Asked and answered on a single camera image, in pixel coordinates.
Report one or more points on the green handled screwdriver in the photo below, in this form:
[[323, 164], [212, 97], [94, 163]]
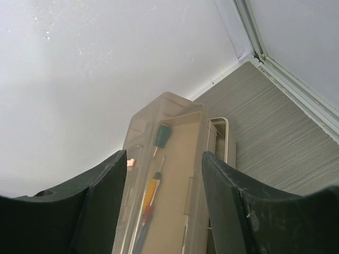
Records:
[[164, 132]]

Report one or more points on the yellow handled tool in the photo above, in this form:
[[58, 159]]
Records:
[[152, 188]]

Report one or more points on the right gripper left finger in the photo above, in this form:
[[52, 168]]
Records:
[[76, 216]]

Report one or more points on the blue handled screwdriver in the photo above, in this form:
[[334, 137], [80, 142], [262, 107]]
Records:
[[146, 220]]

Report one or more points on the brown translucent toolbox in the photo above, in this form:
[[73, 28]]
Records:
[[180, 222]]

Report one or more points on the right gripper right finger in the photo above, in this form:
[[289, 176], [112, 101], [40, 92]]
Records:
[[248, 216]]

